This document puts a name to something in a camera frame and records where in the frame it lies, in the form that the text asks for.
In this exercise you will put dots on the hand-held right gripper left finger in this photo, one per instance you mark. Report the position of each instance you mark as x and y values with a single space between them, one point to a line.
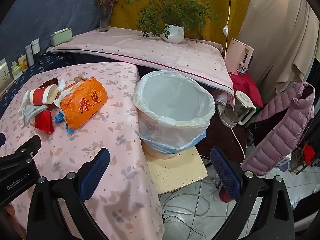
96 172

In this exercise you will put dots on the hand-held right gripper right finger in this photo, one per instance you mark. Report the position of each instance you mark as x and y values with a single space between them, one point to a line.
226 175

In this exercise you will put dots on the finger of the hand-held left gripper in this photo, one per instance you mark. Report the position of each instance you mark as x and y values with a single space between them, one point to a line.
23 147

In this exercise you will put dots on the squashed red white paper cup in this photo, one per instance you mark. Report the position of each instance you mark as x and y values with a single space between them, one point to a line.
45 122

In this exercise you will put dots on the white glove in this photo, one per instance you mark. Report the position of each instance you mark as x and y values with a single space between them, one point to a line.
31 111

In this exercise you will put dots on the blue wrapper scrap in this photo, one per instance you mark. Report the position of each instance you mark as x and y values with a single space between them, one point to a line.
69 129
58 118

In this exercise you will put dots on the orange plastic bag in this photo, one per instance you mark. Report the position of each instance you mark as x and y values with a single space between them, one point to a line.
83 102

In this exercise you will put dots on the bin with white liner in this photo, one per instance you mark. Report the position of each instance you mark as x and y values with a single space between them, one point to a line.
172 100

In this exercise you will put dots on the red round floor object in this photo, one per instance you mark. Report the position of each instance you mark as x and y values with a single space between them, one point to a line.
225 196

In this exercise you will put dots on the pink floral tablecloth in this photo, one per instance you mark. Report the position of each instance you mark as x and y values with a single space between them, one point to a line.
105 135

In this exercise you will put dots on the white electric kettle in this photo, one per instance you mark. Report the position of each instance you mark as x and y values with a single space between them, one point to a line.
236 110

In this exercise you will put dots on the pink down jacket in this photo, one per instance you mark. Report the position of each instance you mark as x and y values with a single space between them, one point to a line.
280 130

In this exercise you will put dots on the white crumpled tissue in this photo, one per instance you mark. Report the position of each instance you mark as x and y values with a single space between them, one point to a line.
61 85

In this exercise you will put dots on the white printed card box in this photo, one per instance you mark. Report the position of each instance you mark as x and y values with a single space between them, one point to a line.
5 73

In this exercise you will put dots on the green tissue pack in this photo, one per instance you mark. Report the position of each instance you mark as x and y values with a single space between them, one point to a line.
16 71

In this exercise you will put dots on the navy floral cloth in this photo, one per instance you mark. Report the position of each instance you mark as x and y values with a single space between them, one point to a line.
42 65

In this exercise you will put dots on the yellow floral can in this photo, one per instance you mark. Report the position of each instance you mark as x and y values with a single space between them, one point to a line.
22 62

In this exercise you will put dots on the brown peel scrap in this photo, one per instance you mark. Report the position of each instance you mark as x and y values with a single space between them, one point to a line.
80 78

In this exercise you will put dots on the red cloth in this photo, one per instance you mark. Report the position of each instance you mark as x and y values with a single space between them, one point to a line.
246 87

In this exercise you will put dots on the tall white bottle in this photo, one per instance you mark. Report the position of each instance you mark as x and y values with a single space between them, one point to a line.
29 55

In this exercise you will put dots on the short white bottle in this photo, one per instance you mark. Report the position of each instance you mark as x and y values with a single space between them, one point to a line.
35 46

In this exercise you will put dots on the blue white mug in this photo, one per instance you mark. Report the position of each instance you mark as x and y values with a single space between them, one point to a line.
244 69

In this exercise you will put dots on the green tissue box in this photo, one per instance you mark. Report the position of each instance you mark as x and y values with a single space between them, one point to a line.
61 37

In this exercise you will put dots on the pale pink dotted cloth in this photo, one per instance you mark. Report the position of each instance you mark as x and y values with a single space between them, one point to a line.
140 47

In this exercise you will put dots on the blue backdrop cloth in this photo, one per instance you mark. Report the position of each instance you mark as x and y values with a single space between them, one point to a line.
50 5

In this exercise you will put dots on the glass vase with flowers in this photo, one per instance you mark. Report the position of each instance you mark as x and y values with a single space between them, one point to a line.
105 22

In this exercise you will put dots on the potted green plant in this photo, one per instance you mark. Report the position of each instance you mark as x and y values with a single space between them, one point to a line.
174 33

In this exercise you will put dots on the beige curtain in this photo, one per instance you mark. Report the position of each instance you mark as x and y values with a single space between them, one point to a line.
280 30

